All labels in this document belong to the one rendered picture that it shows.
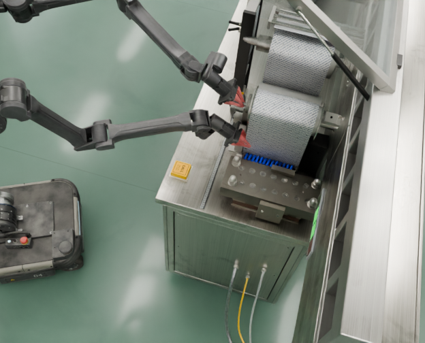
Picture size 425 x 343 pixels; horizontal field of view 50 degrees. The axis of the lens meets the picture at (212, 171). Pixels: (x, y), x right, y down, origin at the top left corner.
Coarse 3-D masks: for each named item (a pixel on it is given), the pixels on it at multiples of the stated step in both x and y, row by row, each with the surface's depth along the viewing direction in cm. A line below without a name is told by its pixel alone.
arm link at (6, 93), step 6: (0, 90) 137; (6, 90) 136; (12, 90) 136; (18, 90) 137; (24, 90) 139; (0, 96) 136; (6, 96) 135; (12, 96) 135; (18, 96) 136; (24, 96) 138; (0, 102) 134; (24, 102) 137; (0, 114) 140
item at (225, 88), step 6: (222, 78) 168; (234, 78) 172; (222, 84) 167; (228, 84) 169; (234, 84) 172; (216, 90) 168; (222, 90) 168; (228, 90) 169; (222, 96) 171; (228, 96) 168; (222, 102) 170
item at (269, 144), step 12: (252, 132) 177; (264, 132) 175; (276, 132) 173; (252, 144) 183; (264, 144) 181; (276, 144) 179; (288, 144) 177; (300, 144) 175; (264, 156) 187; (276, 156) 185; (288, 156) 183; (300, 156) 180
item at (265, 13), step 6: (264, 0) 248; (270, 0) 247; (276, 0) 246; (282, 0) 245; (264, 6) 251; (270, 6) 250; (282, 6) 248; (288, 6) 246; (264, 12) 254; (270, 12) 253; (294, 12) 248; (276, 18) 255
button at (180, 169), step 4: (176, 164) 196; (180, 164) 196; (184, 164) 196; (188, 164) 196; (172, 168) 194; (176, 168) 194; (180, 168) 194; (184, 168) 195; (188, 168) 195; (172, 172) 193; (176, 172) 193; (180, 172) 193; (184, 172) 193; (188, 172) 194; (176, 176) 194; (180, 176) 193; (184, 176) 193
